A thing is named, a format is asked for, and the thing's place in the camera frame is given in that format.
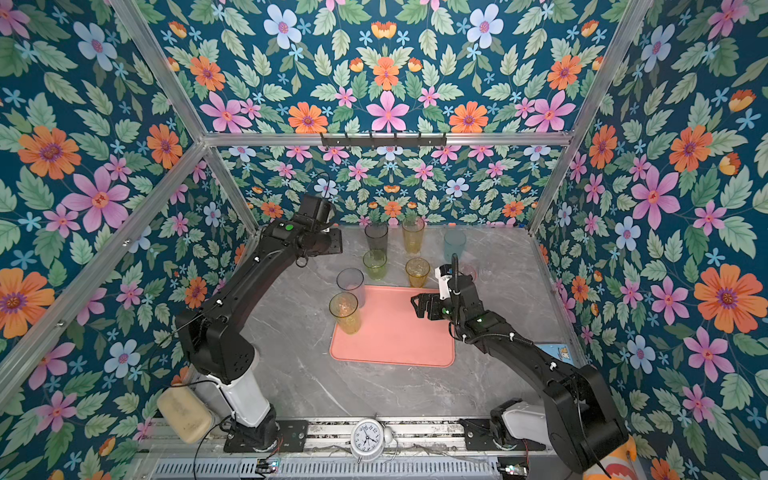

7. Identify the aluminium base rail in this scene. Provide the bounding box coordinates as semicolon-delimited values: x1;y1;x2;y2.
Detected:
126;416;576;479

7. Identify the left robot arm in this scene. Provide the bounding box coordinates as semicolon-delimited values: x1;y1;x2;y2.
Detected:
175;195;343;451

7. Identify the tall yellow glass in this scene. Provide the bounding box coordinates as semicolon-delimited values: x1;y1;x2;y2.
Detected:
402;216;426;255

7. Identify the beige sponge block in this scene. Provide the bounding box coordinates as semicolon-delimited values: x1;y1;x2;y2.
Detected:
157;385;217;444

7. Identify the orange plush toy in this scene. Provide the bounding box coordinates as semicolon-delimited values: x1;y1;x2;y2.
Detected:
597;436;639;480

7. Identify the tall green glass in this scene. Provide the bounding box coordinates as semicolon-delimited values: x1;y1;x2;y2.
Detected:
329;292;361;335

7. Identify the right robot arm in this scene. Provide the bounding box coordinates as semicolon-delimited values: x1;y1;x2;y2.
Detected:
410;263;629;473

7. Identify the pink plastic tray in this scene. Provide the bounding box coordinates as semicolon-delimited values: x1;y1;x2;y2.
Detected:
329;285;455;368

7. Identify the tall grey smoky glass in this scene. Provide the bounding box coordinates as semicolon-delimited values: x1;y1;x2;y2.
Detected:
364;223;389;254

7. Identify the white alarm clock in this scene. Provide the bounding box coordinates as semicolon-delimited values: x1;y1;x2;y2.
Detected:
350;419;385;462

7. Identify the teal frosted glass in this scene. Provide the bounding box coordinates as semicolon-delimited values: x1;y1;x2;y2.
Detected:
443;228;467;263

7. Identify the short pink glass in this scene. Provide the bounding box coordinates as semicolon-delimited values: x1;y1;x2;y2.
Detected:
459;262;479;282

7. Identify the black hook rail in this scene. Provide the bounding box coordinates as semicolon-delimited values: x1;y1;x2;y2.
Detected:
320;133;448;149

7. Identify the short green glass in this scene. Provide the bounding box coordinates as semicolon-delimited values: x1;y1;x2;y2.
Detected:
363;249;387;280

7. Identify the short yellow glass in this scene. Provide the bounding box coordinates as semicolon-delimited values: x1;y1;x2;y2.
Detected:
405;257;431;288

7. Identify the clear blue tall glass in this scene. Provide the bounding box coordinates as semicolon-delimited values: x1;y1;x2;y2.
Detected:
336;268;366;308

